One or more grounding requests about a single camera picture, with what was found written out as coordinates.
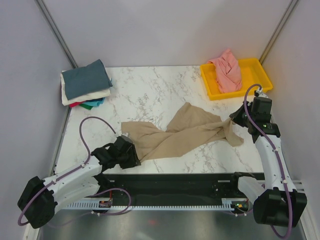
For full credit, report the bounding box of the beige t shirt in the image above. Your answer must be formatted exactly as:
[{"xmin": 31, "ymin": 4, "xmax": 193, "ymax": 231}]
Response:
[{"xmin": 121, "ymin": 102, "xmax": 244, "ymax": 162}]

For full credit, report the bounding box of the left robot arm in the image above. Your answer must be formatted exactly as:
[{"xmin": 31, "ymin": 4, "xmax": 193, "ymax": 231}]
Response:
[{"xmin": 17, "ymin": 135, "xmax": 141, "ymax": 229}]

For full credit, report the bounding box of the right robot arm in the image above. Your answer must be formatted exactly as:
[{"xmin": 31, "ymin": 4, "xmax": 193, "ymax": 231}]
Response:
[{"xmin": 229, "ymin": 96, "xmax": 307, "ymax": 228}]

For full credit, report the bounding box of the yellow plastic bin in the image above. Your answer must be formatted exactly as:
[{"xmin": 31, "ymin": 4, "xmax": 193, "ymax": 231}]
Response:
[{"xmin": 200, "ymin": 58, "xmax": 273, "ymax": 101}]

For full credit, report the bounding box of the pink t shirt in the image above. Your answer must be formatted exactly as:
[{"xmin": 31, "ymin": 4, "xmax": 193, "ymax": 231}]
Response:
[{"xmin": 207, "ymin": 48, "xmax": 242, "ymax": 94}]

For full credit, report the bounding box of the folded green t shirt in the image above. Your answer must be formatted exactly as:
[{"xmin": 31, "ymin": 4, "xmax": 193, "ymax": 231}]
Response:
[{"xmin": 79, "ymin": 103, "xmax": 93, "ymax": 110}]

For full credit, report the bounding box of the folded red t shirt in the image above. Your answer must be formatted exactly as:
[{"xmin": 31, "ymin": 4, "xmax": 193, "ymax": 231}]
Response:
[{"xmin": 69, "ymin": 102, "xmax": 83, "ymax": 108}]

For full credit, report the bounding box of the folded cream t shirt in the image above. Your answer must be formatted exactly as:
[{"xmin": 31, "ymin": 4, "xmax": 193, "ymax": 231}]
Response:
[{"xmin": 60, "ymin": 73, "xmax": 111, "ymax": 106}]

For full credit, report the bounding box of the folded blue-grey t shirt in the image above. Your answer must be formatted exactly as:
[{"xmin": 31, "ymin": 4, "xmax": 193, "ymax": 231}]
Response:
[{"xmin": 61, "ymin": 59, "xmax": 113, "ymax": 101}]

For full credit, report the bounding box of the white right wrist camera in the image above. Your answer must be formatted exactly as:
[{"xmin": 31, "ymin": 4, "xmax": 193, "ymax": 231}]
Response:
[{"xmin": 254, "ymin": 86, "xmax": 269, "ymax": 99}]

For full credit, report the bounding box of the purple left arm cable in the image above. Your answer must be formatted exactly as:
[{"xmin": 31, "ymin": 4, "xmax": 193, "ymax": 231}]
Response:
[{"xmin": 17, "ymin": 115, "xmax": 118, "ymax": 227}]

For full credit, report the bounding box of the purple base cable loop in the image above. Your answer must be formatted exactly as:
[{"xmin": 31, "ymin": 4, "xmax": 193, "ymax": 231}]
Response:
[{"xmin": 91, "ymin": 187, "xmax": 134, "ymax": 216}]

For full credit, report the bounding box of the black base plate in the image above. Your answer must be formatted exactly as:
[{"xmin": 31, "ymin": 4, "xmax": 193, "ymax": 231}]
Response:
[{"xmin": 49, "ymin": 171, "xmax": 293, "ymax": 207}]

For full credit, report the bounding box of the aluminium frame rail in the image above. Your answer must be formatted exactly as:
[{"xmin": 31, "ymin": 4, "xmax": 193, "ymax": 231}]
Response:
[{"xmin": 34, "ymin": 177, "xmax": 308, "ymax": 201}]

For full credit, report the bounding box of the white slotted cable duct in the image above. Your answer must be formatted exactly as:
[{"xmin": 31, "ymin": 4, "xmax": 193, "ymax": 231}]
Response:
[{"xmin": 63, "ymin": 198, "xmax": 248, "ymax": 212}]

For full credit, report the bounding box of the right corner aluminium post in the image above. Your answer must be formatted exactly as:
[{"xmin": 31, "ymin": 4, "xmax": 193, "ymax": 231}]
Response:
[{"xmin": 259, "ymin": 0, "xmax": 300, "ymax": 65}]

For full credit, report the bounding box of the corner aluminium post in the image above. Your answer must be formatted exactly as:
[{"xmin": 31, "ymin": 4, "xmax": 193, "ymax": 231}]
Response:
[
  {"xmin": 35, "ymin": 0, "xmax": 78, "ymax": 69},
  {"xmin": 259, "ymin": 0, "xmax": 300, "ymax": 65}
]

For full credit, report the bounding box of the left corner aluminium post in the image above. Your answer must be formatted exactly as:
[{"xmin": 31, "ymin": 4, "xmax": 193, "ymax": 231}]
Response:
[{"xmin": 35, "ymin": 0, "xmax": 78, "ymax": 69}]

